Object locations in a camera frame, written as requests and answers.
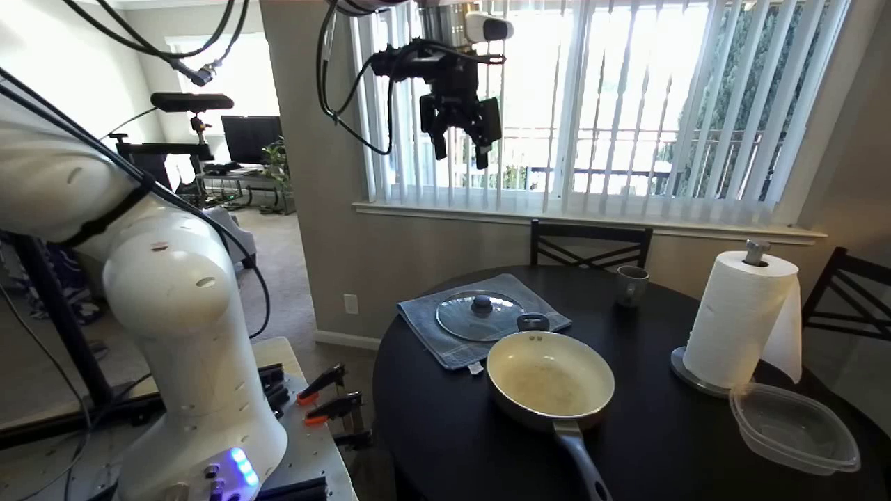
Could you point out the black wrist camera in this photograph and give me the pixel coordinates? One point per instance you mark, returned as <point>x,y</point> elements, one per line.
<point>409,58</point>

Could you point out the black tripod stand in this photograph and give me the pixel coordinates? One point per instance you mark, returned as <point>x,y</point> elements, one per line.
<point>58,314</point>

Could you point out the black computer monitor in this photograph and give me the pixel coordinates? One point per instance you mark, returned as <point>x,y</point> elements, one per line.
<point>253,139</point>

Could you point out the black orange spring clamp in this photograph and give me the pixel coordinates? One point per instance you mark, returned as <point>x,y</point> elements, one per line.
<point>325,380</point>
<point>335,406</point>

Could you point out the black battery holder block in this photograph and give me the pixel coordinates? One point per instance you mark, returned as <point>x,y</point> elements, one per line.
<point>274,385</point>

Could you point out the dark grey mug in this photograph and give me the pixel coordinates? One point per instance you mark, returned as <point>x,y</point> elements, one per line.
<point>634,286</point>

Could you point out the white vertical window blinds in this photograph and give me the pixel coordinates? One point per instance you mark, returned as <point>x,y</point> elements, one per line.
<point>643,101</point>

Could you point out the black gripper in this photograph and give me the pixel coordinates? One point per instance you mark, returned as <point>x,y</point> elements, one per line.
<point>455,92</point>

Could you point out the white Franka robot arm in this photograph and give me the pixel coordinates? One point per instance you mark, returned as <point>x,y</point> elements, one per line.
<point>176,306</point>

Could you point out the white paper towel roll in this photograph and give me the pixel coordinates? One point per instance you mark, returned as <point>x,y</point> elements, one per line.
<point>741,320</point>

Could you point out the round glass pot lid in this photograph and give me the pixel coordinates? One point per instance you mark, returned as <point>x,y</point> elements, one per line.
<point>477,317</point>

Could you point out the white robot base platform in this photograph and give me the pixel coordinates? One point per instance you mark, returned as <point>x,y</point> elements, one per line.
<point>311,445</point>

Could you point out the black metal dining chair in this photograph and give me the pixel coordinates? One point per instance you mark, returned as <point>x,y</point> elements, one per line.
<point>590,246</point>
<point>850,296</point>

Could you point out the white wall outlet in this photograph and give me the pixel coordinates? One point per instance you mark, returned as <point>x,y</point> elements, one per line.
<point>349,303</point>

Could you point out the blue grey folded towel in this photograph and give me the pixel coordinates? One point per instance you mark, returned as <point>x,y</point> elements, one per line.
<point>436,346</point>

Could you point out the green house plant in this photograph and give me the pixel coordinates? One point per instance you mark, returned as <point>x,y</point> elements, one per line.
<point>276,176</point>

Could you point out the clear plastic food container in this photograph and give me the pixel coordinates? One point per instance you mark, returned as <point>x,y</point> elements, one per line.
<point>796,430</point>

